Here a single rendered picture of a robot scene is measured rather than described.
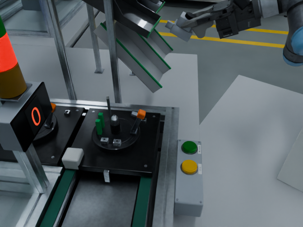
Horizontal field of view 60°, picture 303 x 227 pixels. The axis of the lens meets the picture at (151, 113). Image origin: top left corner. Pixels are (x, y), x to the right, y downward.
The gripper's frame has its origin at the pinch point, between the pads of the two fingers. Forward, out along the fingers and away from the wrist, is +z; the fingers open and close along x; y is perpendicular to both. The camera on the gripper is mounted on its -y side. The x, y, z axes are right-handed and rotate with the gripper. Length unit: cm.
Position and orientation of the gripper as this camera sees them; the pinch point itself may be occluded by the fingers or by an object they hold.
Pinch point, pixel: (185, 20)
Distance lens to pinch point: 83.4
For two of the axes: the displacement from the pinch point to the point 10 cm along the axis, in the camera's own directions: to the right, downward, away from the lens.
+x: 2.9, -6.2, 7.3
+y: 3.9, 7.7, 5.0
